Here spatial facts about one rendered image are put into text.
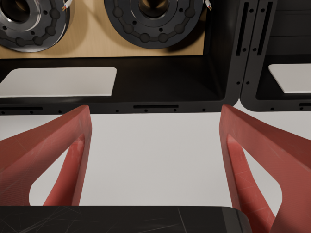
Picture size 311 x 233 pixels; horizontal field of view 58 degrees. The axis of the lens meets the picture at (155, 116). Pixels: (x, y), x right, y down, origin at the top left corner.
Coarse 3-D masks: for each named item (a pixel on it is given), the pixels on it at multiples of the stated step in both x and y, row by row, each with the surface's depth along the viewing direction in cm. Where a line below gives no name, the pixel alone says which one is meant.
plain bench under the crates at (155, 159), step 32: (0, 128) 60; (32, 128) 60; (96, 128) 60; (128, 128) 60; (160, 128) 60; (192, 128) 59; (288, 128) 59; (96, 160) 66; (128, 160) 66; (160, 160) 65; (192, 160) 65; (32, 192) 73; (96, 192) 73; (128, 192) 73; (160, 192) 73; (192, 192) 73; (224, 192) 73
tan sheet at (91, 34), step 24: (24, 0) 31; (96, 0) 31; (144, 0) 31; (72, 24) 33; (96, 24) 33; (0, 48) 35; (72, 48) 35; (96, 48) 35; (120, 48) 35; (144, 48) 35; (168, 48) 35; (192, 48) 35
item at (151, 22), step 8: (136, 0) 28; (168, 0) 28; (176, 0) 28; (136, 8) 28; (168, 8) 28; (176, 8) 28; (136, 16) 29; (144, 16) 29; (160, 16) 29; (168, 16) 29; (144, 24) 29; (152, 24) 29; (160, 24) 29
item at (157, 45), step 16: (112, 0) 28; (128, 0) 28; (192, 0) 29; (112, 16) 29; (128, 16) 29; (176, 16) 29; (192, 16) 30; (128, 32) 31; (144, 32) 30; (160, 32) 30; (176, 32) 31; (160, 48) 31
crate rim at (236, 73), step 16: (240, 0) 22; (256, 0) 22; (240, 16) 22; (240, 32) 25; (240, 48) 24; (240, 64) 25; (240, 80) 26; (224, 96) 27; (0, 112) 28; (16, 112) 28; (32, 112) 29; (48, 112) 28; (64, 112) 28; (96, 112) 28; (112, 112) 28; (128, 112) 28; (144, 112) 28; (160, 112) 28; (176, 112) 28; (192, 112) 28; (208, 112) 28
